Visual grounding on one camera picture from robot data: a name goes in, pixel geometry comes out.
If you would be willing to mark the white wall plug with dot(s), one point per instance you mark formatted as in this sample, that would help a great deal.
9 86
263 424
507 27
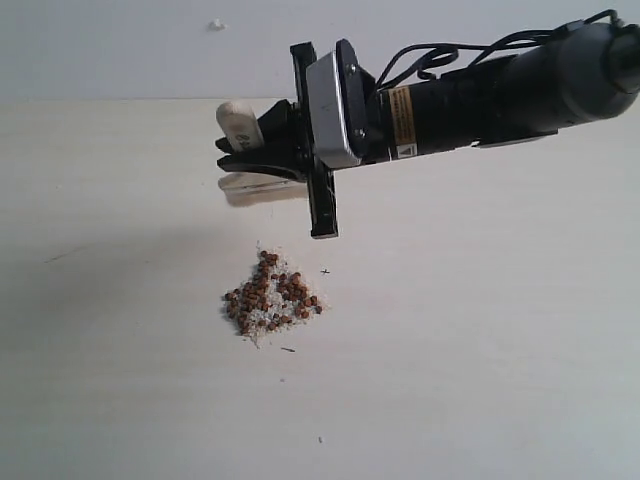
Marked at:
217 25

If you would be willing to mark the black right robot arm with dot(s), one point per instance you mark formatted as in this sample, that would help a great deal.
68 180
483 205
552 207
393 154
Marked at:
523 87

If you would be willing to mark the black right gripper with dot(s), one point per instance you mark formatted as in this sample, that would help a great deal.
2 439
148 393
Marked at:
289 149

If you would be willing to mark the brown beans and rice pile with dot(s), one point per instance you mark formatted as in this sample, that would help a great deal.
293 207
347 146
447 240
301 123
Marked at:
275 298

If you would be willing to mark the white wooden brush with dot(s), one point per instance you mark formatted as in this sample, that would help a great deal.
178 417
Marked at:
243 134

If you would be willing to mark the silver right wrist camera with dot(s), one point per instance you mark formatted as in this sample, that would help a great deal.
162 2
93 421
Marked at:
327 114

